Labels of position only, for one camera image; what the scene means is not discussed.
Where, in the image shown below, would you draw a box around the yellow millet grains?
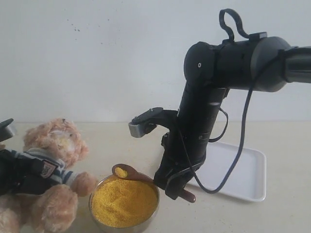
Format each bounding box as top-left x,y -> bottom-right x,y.
91,179 -> 158,228

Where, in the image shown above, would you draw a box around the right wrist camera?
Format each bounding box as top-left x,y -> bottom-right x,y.
128,107 -> 178,138

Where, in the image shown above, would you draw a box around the white rectangular plastic tray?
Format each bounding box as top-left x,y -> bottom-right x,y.
196,142 -> 267,202

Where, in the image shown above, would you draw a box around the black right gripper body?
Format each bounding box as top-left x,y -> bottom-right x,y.
155,126 -> 207,180

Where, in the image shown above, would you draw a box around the steel bowl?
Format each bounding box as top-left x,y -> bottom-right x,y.
88,175 -> 159,233

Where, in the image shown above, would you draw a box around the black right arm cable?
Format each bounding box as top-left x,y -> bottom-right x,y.
167,8 -> 287,195

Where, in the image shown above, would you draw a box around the dark wooden spoon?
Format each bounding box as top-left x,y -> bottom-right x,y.
111,164 -> 196,203

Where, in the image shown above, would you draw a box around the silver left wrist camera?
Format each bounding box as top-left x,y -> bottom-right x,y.
0,118 -> 17,142

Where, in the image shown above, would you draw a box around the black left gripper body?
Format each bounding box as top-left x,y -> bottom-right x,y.
0,150 -> 29,196

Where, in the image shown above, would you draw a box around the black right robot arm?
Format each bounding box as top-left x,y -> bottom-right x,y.
154,37 -> 311,200

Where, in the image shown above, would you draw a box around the beige teddy bear striped sweater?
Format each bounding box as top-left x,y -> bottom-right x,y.
0,118 -> 98,233

